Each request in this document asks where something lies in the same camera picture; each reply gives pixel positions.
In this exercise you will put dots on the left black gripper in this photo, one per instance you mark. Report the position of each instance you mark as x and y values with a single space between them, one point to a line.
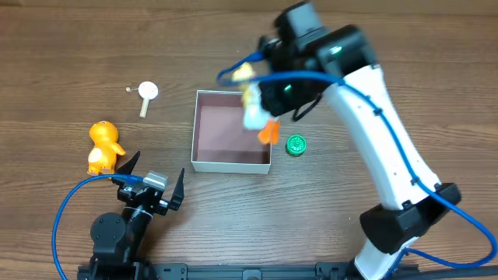
147 197

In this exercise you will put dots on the white duck plush toy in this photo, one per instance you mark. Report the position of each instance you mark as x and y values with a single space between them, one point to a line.
256 117

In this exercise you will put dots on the green round plastic toy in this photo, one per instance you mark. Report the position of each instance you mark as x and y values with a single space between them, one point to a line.
296 145

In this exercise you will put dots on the orange dinosaur toy figure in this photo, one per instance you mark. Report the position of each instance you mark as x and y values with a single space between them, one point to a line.
103 156

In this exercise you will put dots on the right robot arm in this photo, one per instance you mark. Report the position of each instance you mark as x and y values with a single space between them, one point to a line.
412 198

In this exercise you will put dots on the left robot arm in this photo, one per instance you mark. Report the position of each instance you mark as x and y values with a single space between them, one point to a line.
118 237

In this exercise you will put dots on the white box pink interior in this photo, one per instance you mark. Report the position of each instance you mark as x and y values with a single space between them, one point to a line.
220 143

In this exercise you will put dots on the white wooden rattle drum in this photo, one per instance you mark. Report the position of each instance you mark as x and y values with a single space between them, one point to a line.
147 91

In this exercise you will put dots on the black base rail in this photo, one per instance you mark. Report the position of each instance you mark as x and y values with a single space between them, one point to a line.
320 271

